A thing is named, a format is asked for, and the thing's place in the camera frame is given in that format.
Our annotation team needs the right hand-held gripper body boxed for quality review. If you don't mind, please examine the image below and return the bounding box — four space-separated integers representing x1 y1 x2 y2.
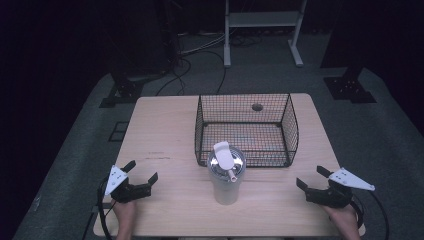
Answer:
305 166 376 209

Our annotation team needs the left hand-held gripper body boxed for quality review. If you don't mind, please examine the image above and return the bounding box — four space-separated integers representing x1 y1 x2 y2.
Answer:
104 164 153 204

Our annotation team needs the clear tumbler with white lid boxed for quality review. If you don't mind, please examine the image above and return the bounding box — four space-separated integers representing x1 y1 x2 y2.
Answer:
206 140 247 206

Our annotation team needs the black wire mesh basket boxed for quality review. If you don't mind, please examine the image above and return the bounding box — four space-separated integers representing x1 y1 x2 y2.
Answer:
194 92 300 168

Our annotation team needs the person's left hand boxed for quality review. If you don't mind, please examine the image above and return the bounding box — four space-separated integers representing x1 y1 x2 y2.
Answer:
113 199 138 232

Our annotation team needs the person's right hand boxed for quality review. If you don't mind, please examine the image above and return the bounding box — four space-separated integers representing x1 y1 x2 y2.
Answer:
321 203 362 240

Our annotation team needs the black stand base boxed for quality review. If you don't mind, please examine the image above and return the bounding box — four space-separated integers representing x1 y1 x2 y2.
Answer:
323 64 378 104
99 68 148 109

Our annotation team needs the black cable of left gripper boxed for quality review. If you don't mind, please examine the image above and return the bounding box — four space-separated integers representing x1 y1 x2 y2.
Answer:
96 175 117 240

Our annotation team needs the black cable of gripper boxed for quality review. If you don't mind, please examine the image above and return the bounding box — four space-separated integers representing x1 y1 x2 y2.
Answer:
96 175 117 240
349 190 390 240

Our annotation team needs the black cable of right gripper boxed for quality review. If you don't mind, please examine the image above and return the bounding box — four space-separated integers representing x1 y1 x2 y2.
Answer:
349 190 390 240

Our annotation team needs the bundle of floor cables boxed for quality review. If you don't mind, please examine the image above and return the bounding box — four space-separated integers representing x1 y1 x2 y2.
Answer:
155 30 264 97

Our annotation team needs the white metal desk frame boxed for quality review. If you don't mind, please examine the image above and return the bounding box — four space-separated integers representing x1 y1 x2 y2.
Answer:
223 0 308 69

